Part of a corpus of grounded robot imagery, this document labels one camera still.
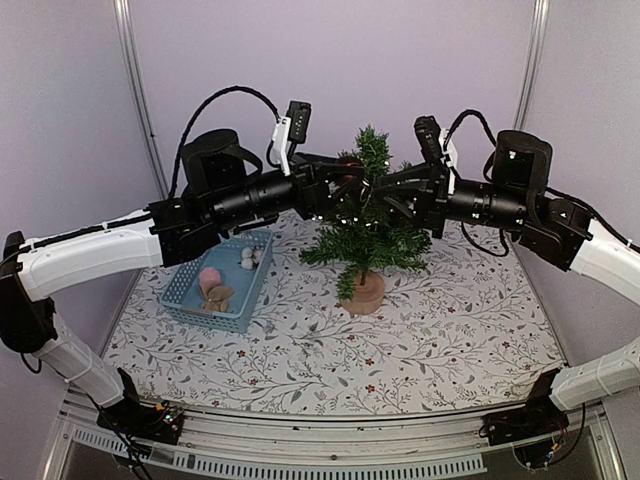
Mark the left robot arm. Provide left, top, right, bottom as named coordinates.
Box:
left=1, top=129, right=363, bottom=434

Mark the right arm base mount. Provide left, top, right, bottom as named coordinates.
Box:
left=478, top=368, right=569, bottom=469

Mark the dark red bauble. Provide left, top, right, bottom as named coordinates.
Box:
left=336, top=156, right=362, bottom=185

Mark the aluminium frame post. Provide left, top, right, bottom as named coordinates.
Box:
left=513, top=0, right=550, bottom=130
left=113, top=0, right=169, bottom=197

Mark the beige burlap bow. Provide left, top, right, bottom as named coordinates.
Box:
left=201, top=285, right=234, bottom=313

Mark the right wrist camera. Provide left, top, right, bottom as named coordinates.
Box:
left=414, top=116, right=442, bottom=163

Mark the wooden tree base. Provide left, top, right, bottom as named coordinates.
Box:
left=341, top=271, right=385, bottom=315

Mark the left aluminium frame post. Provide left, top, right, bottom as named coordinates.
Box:
left=113, top=0, right=169, bottom=197

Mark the floral table mat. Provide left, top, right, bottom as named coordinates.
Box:
left=104, top=213, right=564, bottom=416

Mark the light blue plastic basket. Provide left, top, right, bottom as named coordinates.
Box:
left=160, top=230, right=273, bottom=333

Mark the small green christmas tree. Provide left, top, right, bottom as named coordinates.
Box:
left=299, top=125, right=431, bottom=301

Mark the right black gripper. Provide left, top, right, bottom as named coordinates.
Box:
left=373, top=160, right=530, bottom=238

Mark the front aluminium rail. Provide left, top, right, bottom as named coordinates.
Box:
left=43, top=389, right=630, bottom=479

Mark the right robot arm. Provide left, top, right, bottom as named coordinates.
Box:
left=373, top=130, right=639, bottom=303

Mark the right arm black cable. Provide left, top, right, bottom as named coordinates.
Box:
left=444, top=109, right=499, bottom=151

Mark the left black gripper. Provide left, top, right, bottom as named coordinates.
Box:
left=212, top=152, right=366, bottom=231

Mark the pink pompom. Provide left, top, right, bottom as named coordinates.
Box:
left=199, top=267, right=221, bottom=289

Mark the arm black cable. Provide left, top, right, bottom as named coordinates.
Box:
left=167, top=85, right=281, bottom=196
left=444, top=109, right=499, bottom=151

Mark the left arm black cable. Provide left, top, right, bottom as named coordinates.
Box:
left=167, top=85, right=281, bottom=196

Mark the fairy light string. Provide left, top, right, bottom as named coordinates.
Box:
left=312, top=159, right=401, bottom=231

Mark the white cotton boll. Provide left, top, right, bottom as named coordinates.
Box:
left=240, top=247, right=262, bottom=270

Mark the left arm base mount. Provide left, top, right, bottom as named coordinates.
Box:
left=97, top=368, right=184, bottom=445

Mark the right aluminium frame post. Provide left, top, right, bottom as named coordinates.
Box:
left=513, top=0, right=550, bottom=130

